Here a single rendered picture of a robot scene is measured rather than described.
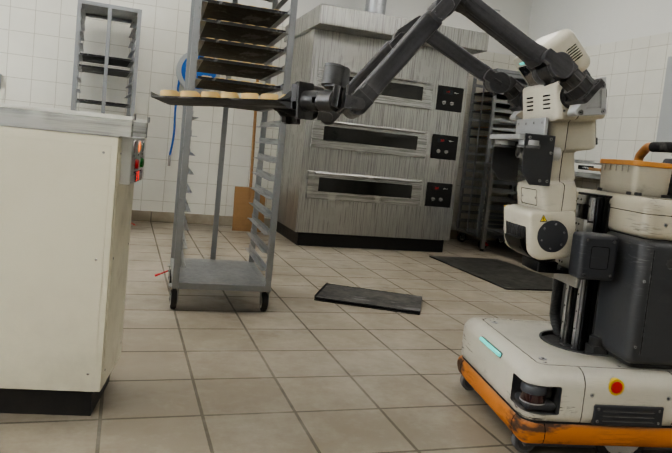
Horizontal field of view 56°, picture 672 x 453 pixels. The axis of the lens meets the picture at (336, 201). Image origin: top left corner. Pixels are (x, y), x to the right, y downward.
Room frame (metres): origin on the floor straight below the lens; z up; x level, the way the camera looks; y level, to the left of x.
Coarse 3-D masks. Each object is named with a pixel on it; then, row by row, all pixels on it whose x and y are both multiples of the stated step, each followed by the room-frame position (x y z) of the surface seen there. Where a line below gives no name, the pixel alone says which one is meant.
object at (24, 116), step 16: (0, 112) 1.76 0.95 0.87; (16, 112) 1.77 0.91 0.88; (32, 112) 1.78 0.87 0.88; (48, 112) 1.78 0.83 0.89; (64, 112) 1.79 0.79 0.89; (80, 112) 1.80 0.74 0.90; (48, 128) 1.78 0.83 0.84; (64, 128) 1.79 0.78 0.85; (80, 128) 1.80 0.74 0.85; (96, 128) 1.80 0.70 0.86; (112, 128) 1.81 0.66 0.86; (128, 128) 1.82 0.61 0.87
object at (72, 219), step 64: (0, 128) 1.75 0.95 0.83; (0, 192) 1.75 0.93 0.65; (64, 192) 1.78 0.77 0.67; (128, 192) 2.03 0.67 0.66; (0, 256) 1.76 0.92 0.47; (64, 256) 1.78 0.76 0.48; (0, 320) 1.76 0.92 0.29; (64, 320) 1.79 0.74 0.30; (0, 384) 1.76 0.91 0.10; (64, 384) 1.79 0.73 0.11
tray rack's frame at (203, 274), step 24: (192, 0) 3.58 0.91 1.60; (192, 24) 3.59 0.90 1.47; (264, 120) 3.71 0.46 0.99; (264, 144) 3.71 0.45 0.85; (216, 192) 3.66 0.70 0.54; (216, 216) 3.67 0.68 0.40; (216, 240) 3.67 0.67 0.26; (168, 264) 3.54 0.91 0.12; (192, 264) 3.47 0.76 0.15; (216, 264) 3.53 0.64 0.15; (240, 264) 3.60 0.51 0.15; (192, 288) 3.02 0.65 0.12; (216, 288) 3.05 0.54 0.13; (240, 288) 3.08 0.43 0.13; (264, 288) 3.12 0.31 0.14
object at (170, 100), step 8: (152, 96) 1.77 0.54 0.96; (160, 96) 1.77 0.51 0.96; (168, 96) 1.77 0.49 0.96; (176, 96) 1.78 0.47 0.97; (184, 96) 1.78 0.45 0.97; (168, 104) 2.13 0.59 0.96; (176, 104) 2.11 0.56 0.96; (184, 104) 2.10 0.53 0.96; (192, 104) 2.09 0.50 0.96; (200, 104) 2.07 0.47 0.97; (208, 104) 2.06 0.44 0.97; (216, 104) 2.05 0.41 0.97; (224, 104) 2.04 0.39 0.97; (232, 104) 2.03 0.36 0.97; (240, 104) 2.01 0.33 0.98; (248, 104) 2.00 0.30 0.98; (256, 104) 1.99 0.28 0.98; (264, 104) 1.98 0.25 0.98; (272, 104) 1.97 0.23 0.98; (280, 104) 1.96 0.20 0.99
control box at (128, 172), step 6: (126, 138) 1.85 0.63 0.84; (132, 138) 1.86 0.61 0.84; (138, 138) 1.96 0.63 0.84; (144, 138) 2.09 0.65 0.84; (126, 144) 1.85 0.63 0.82; (132, 144) 1.86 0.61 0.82; (138, 144) 1.96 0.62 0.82; (126, 150) 1.85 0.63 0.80; (132, 150) 1.86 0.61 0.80; (138, 150) 1.96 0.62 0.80; (126, 156) 1.86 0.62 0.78; (132, 156) 1.87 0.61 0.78; (138, 156) 1.98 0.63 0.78; (126, 162) 1.86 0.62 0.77; (132, 162) 1.88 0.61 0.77; (120, 168) 1.85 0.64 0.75; (126, 168) 1.86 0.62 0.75; (132, 168) 1.89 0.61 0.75; (138, 168) 2.00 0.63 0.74; (120, 174) 1.85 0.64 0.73; (126, 174) 1.86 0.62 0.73; (132, 174) 1.89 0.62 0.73; (138, 174) 1.99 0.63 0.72; (120, 180) 1.85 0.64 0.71; (126, 180) 1.86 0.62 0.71; (132, 180) 1.90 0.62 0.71; (138, 180) 2.00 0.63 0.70
